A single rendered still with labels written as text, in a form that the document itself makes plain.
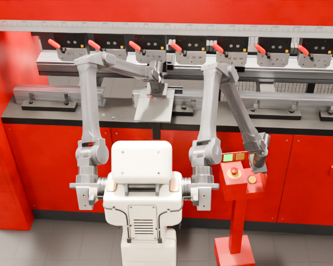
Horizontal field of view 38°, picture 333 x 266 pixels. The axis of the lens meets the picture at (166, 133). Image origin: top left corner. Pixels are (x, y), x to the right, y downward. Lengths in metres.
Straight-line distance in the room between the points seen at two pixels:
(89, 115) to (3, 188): 1.29
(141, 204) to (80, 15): 1.06
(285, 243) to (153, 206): 1.58
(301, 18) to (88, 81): 1.03
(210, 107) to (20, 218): 1.73
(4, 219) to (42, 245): 0.30
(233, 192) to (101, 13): 1.07
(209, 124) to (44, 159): 1.32
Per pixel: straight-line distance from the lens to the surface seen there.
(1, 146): 2.79
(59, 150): 2.80
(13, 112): 2.77
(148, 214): 1.73
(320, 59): 2.45
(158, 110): 2.42
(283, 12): 2.31
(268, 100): 2.58
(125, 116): 2.60
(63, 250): 3.15
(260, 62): 2.42
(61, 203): 3.16
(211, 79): 1.91
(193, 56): 2.42
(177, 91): 2.56
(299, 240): 3.19
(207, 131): 1.83
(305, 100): 2.60
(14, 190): 3.01
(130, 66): 2.11
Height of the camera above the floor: 2.51
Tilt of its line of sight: 41 degrees down
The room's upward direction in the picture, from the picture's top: 2 degrees counter-clockwise
